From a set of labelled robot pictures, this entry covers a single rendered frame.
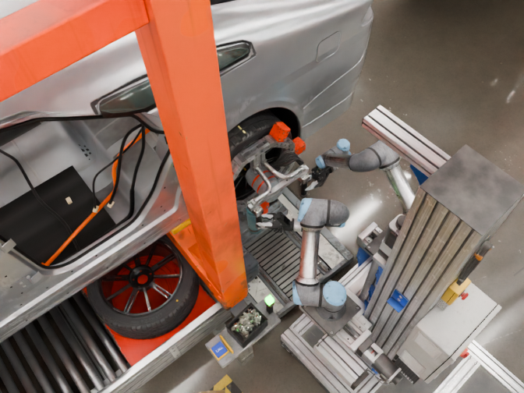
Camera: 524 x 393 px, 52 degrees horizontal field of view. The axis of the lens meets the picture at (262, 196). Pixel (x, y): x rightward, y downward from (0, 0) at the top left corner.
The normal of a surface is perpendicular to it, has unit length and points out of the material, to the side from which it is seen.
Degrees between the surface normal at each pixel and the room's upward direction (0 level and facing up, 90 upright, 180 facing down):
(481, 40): 0
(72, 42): 90
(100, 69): 34
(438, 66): 0
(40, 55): 90
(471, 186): 0
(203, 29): 90
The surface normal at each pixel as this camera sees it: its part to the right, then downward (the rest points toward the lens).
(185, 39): 0.62, 0.66
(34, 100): 0.41, -0.05
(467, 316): -0.03, -0.51
